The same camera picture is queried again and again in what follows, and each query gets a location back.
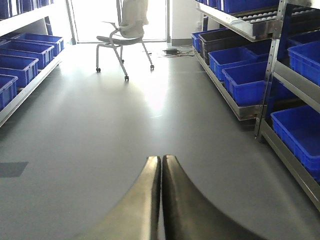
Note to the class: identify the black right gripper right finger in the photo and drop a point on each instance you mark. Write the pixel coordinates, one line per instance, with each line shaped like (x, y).
(189, 215)

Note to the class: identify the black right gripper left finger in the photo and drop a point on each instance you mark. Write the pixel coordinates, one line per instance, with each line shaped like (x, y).
(136, 215)

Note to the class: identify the blue bin on floor rack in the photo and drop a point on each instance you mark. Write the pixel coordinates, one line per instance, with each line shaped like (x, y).
(245, 83)

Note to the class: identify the gray office chair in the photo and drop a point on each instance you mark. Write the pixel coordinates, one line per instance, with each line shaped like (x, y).
(131, 17)

